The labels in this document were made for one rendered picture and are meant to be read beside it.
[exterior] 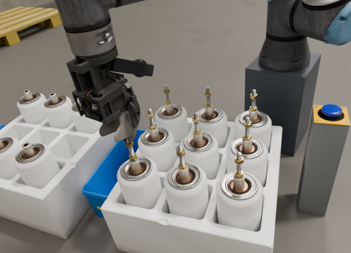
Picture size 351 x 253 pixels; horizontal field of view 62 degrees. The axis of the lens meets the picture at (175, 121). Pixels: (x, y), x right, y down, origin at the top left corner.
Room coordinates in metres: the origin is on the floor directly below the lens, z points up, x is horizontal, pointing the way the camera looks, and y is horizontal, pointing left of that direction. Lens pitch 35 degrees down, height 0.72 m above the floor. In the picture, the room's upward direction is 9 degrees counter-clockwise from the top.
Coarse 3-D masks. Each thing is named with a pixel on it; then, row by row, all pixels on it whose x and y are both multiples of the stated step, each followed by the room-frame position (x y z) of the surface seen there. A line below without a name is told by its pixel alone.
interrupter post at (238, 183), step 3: (234, 174) 0.41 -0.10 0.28; (243, 174) 0.40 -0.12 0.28; (234, 177) 0.40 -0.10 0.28; (243, 177) 0.39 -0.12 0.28; (234, 180) 0.40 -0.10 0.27; (237, 180) 0.39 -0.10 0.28; (240, 180) 0.39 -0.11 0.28; (243, 180) 0.39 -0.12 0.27; (234, 183) 0.40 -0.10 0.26; (237, 183) 0.39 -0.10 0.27; (240, 183) 0.39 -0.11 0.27; (243, 183) 0.39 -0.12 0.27; (234, 186) 0.40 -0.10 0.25; (237, 186) 0.39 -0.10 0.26; (240, 186) 0.39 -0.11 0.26; (243, 186) 0.39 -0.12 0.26; (240, 189) 0.39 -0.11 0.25
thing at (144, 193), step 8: (152, 160) 0.52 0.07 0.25; (152, 168) 0.49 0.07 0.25; (120, 176) 0.48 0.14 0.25; (152, 176) 0.47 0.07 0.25; (120, 184) 0.47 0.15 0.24; (128, 184) 0.46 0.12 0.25; (136, 184) 0.45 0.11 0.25; (144, 184) 0.45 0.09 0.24; (152, 184) 0.46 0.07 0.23; (160, 184) 0.49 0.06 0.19; (128, 192) 0.46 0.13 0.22; (136, 192) 0.45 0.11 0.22; (144, 192) 0.45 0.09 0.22; (152, 192) 0.46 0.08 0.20; (160, 192) 0.48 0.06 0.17; (128, 200) 0.46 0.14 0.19; (136, 200) 0.45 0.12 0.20; (144, 200) 0.45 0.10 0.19; (152, 200) 0.46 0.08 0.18; (144, 208) 0.45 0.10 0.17; (152, 208) 0.45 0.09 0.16
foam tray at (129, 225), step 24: (120, 192) 0.50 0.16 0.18; (264, 192) 0.43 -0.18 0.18; (120, 216) 0.44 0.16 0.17; (144, 216) 0.42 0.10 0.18; (168, 216) 0.41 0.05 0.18; (216, 216) 0.41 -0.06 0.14; (264, 216) 0.37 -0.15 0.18; (120, 240) 0.45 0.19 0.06; (144, 240) 0.42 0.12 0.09; (168, 240) 0.39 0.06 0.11; (192, 240) 0.37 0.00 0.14; (216, 240) 0.34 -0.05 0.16; (240, 240) 0.33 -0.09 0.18; (264, 240) 0.32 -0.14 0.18
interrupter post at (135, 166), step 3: (138, 159) 0.50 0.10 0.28; (132, 162) 0.49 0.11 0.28; (135, 162) 0.49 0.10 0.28; (138, 162) 0.49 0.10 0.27; (132, 165) 0.49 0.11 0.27; (135, 165) 0.49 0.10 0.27; (138, 165) 0.49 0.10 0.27; (132, 168) 0.49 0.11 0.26; (135, 168) 0.49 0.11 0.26; (138, 168) 0.49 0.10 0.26; (132, 171) 0.49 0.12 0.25; (135, 171) 0.49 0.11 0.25; (138, 171) 0.49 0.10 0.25
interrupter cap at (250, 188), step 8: (224, 176) 0.43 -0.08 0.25; (232, 176) 0.43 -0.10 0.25; (248, 176) 0.42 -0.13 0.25; (224, 184) 0.41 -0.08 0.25; (232, 184) 0.41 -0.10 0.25; (248, 184) 0.40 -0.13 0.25; (256, 184) 0.39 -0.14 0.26; (224, 192) 0.39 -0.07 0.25; (232, 192) 0.38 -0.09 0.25; (240, 192) 0.38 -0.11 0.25; (248, 192) 0.38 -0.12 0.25
